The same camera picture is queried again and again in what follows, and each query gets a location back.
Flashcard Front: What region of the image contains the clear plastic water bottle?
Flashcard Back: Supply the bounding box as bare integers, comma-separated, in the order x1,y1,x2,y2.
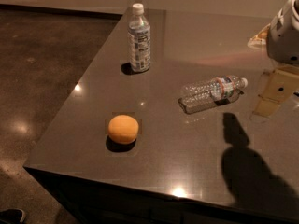
178,75,248,114

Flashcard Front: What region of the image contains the black shoe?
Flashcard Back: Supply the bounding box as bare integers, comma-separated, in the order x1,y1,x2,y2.
0,209,26,224

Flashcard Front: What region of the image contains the upright white labelled bottle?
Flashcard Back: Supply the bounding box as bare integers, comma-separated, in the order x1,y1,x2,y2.
128,3,150,73

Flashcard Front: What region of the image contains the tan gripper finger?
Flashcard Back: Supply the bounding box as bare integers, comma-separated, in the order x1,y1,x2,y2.
253,68,299,118
248,24,270,49

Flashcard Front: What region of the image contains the orange fruit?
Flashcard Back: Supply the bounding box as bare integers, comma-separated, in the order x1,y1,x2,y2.
108,115,139,145

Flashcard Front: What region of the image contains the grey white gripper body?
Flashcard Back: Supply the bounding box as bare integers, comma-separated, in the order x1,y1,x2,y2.
266,0,299,65

